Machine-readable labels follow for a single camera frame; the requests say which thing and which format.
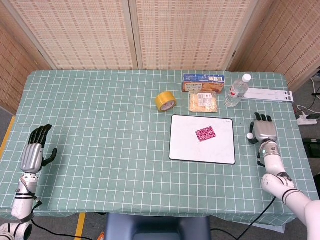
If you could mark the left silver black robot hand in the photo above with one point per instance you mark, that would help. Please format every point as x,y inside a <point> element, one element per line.
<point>31,156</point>

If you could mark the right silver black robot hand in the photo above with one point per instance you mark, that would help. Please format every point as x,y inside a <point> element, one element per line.
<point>266,130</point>

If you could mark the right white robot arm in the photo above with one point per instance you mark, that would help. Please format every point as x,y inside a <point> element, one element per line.
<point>275,170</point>

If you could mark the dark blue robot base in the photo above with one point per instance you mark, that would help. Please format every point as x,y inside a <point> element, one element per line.
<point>157,226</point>

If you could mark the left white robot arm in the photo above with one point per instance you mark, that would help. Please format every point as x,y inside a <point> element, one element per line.
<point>23,195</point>

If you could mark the white board black edge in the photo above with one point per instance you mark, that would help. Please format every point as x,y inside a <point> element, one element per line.
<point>185,142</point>

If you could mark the long flat white box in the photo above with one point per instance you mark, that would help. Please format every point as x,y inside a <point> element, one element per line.
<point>267,94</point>

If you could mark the white power strip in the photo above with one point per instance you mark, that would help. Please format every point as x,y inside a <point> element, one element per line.
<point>306,120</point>

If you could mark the clear plastic water bottle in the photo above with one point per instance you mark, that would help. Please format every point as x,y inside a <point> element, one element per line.
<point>235,93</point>

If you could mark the black box on floor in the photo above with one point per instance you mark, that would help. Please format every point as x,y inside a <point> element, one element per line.
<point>312,148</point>

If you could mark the clear bag of snacks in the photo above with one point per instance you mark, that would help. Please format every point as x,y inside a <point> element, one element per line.
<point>203,105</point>

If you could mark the orange blue cookie box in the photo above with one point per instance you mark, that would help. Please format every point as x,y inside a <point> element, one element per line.
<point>200,86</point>

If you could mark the green checked tablecloth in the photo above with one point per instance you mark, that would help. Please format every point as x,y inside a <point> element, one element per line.
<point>112,150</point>

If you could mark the yellow packing tape roll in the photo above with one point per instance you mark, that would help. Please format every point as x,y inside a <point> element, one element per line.
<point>162,98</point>

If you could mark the bamboo folding screen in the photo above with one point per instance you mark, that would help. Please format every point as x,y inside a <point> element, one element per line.
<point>75,32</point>

